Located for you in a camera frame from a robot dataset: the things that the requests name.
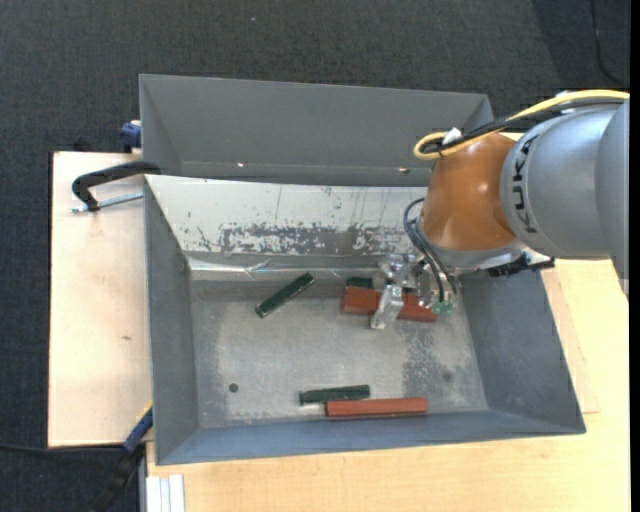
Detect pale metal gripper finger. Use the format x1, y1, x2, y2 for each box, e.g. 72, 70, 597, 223
370, 284, 405, 331
378, 257, 403, 290

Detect red-brown flat block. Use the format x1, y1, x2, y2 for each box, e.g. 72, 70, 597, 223
340, 284, 440, 324
323, 396, 430, 419

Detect black cylinder on white bracket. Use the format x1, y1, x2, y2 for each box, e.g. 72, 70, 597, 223
485, 252, 557, 279

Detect grey metal bin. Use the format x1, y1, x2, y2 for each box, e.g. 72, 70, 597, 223
138, 73, 587, 467

